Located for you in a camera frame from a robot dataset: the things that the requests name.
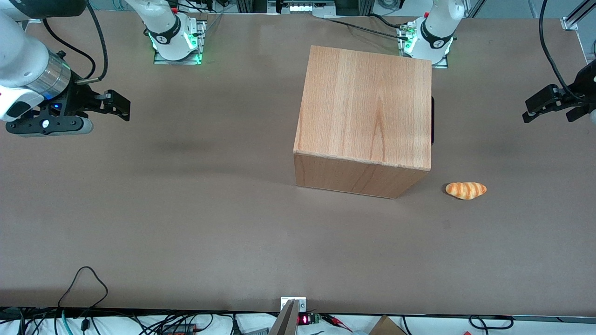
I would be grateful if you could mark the brown cardboard piece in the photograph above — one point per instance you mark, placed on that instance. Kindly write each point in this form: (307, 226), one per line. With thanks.
(386, 326)

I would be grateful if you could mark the orange striped croissant bread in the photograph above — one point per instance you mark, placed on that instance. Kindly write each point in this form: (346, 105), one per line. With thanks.
(465, 190)

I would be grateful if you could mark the aluminium extrusion profile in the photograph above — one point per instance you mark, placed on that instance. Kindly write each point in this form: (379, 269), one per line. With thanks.
(577, 16)

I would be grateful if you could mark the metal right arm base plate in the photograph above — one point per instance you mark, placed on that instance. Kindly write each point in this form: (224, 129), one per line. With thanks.
(201, 42)

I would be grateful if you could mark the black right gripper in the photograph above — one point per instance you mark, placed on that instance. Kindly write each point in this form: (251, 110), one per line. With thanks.
(77, 101)

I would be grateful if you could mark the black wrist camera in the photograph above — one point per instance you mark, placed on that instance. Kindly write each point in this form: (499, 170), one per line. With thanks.
(46, 125)
(577, 114)

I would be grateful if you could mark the small metal bracket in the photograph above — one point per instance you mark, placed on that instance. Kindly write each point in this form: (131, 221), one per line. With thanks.
(301, 303)

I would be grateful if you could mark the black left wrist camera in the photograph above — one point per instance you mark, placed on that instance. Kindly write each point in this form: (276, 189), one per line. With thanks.
(577, 114)

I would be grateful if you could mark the lit white device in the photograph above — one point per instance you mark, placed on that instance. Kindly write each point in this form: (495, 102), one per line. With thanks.
(309, 7)

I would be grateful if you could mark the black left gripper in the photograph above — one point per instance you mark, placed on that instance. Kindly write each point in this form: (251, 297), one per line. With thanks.
(583, 86)

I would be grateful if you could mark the grey wooden post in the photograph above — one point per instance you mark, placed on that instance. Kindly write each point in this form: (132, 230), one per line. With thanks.
(285, 321)

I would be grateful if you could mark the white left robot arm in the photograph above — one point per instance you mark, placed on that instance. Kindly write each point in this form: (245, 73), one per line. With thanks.
(435, 32)

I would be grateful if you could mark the red digit display module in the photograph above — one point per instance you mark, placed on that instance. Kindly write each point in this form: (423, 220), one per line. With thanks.
(304, 319)

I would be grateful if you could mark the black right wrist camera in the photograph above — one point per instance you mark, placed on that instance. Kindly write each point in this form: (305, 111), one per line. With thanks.
(46, 125)

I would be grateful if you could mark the light wooden drawer cabinet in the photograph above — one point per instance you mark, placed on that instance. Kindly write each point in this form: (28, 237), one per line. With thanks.
(363, 107)

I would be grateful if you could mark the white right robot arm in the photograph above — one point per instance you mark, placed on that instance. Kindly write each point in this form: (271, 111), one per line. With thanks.
(23, 60)

